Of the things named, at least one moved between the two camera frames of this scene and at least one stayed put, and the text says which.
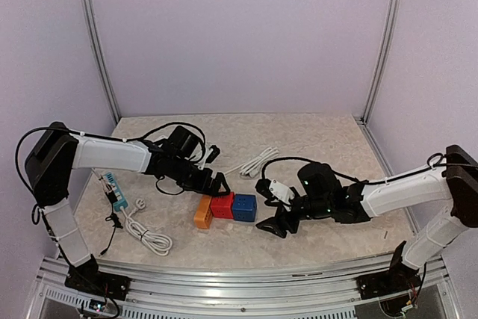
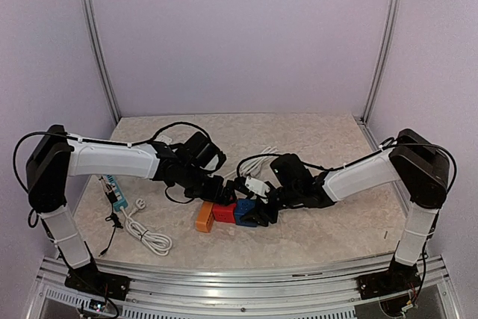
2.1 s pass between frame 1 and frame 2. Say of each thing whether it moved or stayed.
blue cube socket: moved
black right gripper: moved
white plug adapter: moved
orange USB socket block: stayed
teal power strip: stayed
